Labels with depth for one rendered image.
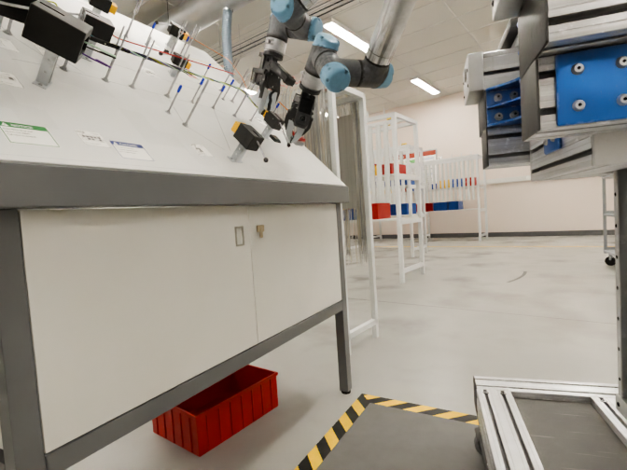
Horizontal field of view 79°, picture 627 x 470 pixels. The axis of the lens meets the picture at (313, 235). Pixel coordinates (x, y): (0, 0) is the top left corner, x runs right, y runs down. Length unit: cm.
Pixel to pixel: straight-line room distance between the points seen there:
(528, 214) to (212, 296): 854
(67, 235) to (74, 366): 23
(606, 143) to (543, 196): 848
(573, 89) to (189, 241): 76
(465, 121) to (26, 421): 934
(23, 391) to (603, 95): 90
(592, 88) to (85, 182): 75
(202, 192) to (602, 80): 73
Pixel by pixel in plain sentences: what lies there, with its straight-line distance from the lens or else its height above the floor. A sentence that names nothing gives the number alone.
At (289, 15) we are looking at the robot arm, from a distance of 132.
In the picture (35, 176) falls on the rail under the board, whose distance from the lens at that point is 72.
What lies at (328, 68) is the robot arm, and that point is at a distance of 113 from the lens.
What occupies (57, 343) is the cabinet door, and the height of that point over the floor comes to 57.
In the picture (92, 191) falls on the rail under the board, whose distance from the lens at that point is 76.
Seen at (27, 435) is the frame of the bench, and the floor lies 45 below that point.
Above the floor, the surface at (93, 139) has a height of 93.
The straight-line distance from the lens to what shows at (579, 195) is 911.
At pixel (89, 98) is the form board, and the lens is 102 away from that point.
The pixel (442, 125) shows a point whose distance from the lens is 975.
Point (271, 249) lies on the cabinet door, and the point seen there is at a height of 66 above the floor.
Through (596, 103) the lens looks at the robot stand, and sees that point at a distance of 59.
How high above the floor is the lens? 76
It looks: 3 degrees down
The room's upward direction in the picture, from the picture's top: 4 degrees counter-clockwise
